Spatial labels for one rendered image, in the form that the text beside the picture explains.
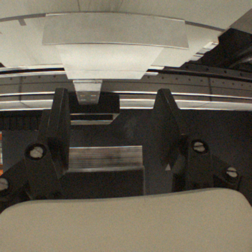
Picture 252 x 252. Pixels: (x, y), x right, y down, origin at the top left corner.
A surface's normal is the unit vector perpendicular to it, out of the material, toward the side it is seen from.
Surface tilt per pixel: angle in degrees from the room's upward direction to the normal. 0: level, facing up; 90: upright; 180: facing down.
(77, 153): 90
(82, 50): 0
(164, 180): 90
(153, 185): 90
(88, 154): 90
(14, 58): 0
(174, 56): 0
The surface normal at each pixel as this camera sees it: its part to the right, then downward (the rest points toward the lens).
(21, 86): 0.18, -0.08
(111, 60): 0.03, 1.00
